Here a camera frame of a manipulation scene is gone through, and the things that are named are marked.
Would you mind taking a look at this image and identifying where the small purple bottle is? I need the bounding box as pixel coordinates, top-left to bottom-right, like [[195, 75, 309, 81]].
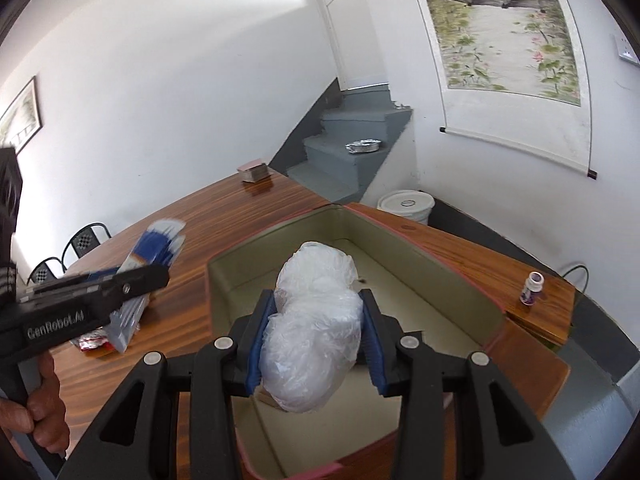
[[520, 271, 543, 306]]

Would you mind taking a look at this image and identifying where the black cable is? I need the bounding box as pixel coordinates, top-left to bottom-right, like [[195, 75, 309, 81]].
[[560, 264, 591, 293]]

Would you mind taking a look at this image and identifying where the white plastic bag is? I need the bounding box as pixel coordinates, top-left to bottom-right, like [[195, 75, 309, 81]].
[[259, 241, 365, 415]]

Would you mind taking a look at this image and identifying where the framed wall picture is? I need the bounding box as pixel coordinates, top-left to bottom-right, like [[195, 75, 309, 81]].
[[0, 76, 43, 153]]

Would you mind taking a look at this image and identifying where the red snack packet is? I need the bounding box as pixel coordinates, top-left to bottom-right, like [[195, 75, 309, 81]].
[[70, 327, 118, 358]]

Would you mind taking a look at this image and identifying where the black metal chair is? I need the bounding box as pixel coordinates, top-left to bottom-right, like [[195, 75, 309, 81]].
[[27, 257, 66, 286], [62, 221, 113, 261]]

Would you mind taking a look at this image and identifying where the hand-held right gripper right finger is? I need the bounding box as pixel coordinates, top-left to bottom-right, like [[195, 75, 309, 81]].
[[357, 289, 576, 480]]

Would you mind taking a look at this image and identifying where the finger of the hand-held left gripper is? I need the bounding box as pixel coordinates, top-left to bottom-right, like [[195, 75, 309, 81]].
[[100, 264, 171, 318], [25, 269, 121, 295]]

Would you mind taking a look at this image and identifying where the white plastic bucket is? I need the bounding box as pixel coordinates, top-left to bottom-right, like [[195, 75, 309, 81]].
[[376, 190, 435, 226]]

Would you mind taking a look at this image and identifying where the grey staircase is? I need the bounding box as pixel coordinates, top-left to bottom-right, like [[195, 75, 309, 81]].
[[287, 82, 413, 206]]

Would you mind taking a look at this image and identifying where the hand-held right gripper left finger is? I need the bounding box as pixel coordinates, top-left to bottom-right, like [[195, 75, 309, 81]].
[[55, 290, 275, 480]]

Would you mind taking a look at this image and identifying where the blue and white packet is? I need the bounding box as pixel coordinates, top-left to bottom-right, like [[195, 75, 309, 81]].
[[107, 217, 188, 353]]

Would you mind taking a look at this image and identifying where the pink storage box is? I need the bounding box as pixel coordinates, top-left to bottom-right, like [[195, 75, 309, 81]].
[[205, 203, 506, 480]]

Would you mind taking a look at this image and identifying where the hanging scroll painting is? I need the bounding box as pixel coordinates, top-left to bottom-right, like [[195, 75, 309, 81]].
[[402, 0, 598, 178]]

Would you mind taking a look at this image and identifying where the wooden desktop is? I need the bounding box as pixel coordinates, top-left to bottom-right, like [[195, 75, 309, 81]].
[[47, 167, 578, 480]]

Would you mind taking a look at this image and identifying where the small pink box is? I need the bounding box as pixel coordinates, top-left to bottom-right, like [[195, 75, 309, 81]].
[[236, 158, 273, 182]]

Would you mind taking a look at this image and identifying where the person's left hand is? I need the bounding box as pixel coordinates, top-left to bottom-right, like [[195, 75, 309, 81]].
[[0, 354, 71, 453]]

